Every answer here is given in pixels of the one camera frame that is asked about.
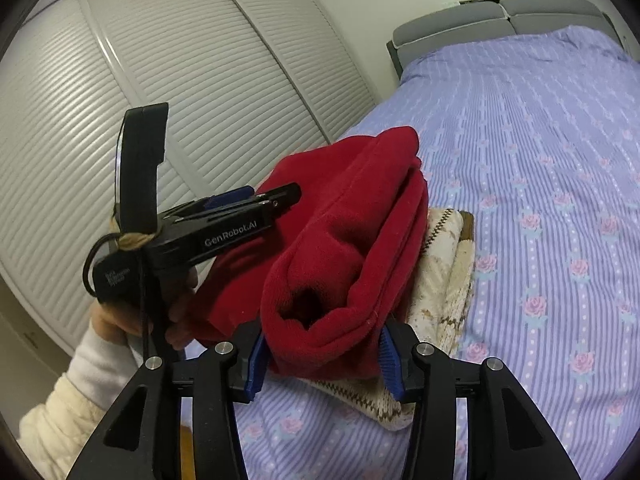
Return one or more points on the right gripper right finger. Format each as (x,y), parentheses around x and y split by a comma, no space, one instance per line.
(508,437)

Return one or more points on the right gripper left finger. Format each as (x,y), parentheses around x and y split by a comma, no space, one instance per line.
(177,414)

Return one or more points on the red fleece garment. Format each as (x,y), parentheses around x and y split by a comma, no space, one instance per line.
(325,277)

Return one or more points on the white sleeved left forearm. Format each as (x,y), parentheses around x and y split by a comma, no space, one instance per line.
(53,433)

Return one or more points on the person's left hand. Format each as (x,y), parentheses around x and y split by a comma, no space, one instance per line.
(114,322)

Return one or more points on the cream knitted sweater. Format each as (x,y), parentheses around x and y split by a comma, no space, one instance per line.
(437,311)

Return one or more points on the purple floral bed cover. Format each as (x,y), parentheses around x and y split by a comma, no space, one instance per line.
(537,136)

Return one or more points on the grey padded headboard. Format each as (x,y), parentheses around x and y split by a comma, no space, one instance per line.
(480,20)

